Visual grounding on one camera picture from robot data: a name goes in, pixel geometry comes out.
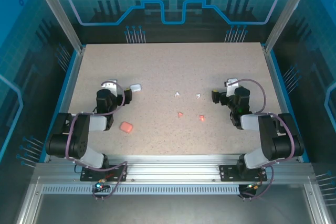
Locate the aluminium frame post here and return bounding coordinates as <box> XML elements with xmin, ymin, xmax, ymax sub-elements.
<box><xmin>28</xmin><ymin>0</ymin><xmax>87</xmax><ymax>54</ymax></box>
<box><xmin>263</xmin><ymin>0</ymin><xmax>318</xmax><ymax>54</ymax></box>

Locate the slotted metal cable duct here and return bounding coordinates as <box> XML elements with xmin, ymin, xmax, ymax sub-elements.
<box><xmin>41</xmin><ymin>185</ymin><xmax>241</xmax><ymax>196</ymax></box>

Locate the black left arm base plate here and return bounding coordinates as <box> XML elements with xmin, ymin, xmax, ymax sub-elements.
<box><xmin>80</xmin><ymin>165</ymin><xmax>129</xmax><ymax>182</ymax></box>

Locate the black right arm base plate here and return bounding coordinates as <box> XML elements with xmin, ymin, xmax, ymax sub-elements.
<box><xmin>219</xmin><ymin>165</ymin><xmax>271</xmax><ymax>183</ymax></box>

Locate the aluminium table side rail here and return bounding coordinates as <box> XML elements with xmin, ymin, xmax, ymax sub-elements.
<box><xmin>43</xmin><ymin>47</ymin><xmax>86</xmax><ymax>163</ymax></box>
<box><xmin>262</xmin><ymin>47</ymin><xmax>310</xmax><ymax>163</ymax></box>

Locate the small connector with lights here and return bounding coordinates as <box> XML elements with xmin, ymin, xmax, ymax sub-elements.
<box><xmin>245</xmin><ymin>182</ymin><xmax>263</xmax><ymax>191</ymax></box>
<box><xmin>93</xmin><ymin>179</ymin><xmax>110</xmax><ymax>193</ymax></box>

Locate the metal shelf panel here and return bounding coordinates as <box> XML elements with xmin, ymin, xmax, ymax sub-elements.
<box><xmin>14</xmin><ymin>176</ymin><xmax>331</xmax><ymax>224</ymax></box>

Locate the pink earbud charging case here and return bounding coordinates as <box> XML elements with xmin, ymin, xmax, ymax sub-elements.
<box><xmin>119</xmin><ymin>121</ymin><xmax>134</xmax><ymax>134</ymax></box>

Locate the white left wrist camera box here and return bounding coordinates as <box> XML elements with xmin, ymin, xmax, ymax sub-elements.
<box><xmin>100</xmin><ymin>79</ymin><xmax>118</xmax><ymax>96</ymax></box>

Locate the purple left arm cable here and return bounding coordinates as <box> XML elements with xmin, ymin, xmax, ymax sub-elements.
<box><xmin>65</xmin><ymin>80</ymin><xmax>129</xmax><ymax>201</ymax></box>

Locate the aluminium mounting rail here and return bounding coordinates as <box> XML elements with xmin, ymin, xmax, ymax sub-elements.
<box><xmin>34</xmin><ymin>154</ymin><xmax>314</xmax><ymax>186</ymax></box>

